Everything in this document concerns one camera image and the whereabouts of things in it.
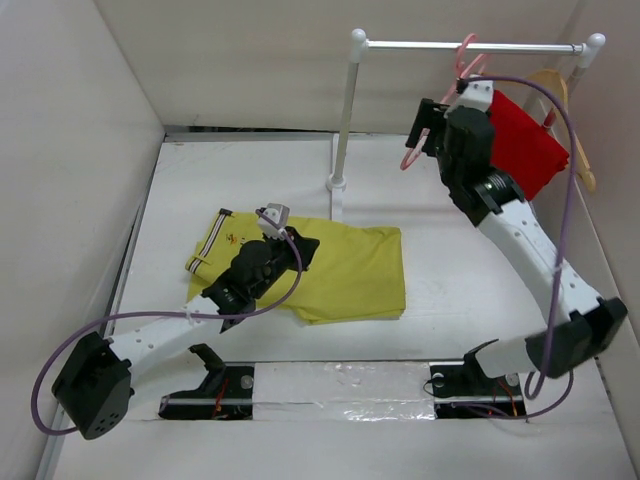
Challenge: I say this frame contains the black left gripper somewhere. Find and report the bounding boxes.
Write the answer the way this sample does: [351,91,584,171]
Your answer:
[250,226,318,300]

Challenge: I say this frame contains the pink plastic hanger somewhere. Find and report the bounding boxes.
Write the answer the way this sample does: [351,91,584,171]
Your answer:
[400,33,490,171]

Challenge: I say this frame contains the yellow-green trousers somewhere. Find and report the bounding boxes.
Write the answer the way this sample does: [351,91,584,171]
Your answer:
[185,209,406,324]

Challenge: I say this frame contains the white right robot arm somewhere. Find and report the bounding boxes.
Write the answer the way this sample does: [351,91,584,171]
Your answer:
[406,99,627,394]

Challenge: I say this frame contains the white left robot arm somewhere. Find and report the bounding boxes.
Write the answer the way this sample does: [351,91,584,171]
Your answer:
[52,227,320,440]

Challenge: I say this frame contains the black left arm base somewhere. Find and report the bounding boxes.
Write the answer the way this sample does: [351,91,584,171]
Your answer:
[158,344,255,421]

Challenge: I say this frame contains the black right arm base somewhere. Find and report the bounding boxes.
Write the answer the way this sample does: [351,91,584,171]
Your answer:
[423,361,527,420]

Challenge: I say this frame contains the wooden hanger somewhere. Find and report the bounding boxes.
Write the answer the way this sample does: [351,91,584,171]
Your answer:
[526,67,597,193]

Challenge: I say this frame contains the red folded shorts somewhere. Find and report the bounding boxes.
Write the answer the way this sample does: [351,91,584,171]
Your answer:
[489,91,569,201]

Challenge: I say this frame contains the white metal clothes rack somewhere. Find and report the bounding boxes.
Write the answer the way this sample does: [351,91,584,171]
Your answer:
[326,29,606,221]

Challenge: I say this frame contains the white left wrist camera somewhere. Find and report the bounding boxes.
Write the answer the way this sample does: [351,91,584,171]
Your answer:
[257,203,290,240]

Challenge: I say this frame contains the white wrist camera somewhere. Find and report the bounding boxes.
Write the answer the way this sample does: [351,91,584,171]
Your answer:
[257,203,290,240]
[454,76,494,112]

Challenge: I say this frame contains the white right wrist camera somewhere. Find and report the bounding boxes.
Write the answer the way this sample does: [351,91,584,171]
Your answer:
[454,76,494,112]

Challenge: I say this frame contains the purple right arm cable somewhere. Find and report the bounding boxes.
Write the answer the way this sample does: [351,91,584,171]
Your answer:
[464,74,579,419]

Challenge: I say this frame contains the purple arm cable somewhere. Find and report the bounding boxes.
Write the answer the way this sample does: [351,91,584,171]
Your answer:
[30,209,304,436]
[464,74,579,419]

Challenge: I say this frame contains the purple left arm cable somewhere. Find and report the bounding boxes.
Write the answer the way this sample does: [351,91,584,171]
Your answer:
[30,209,304,436]

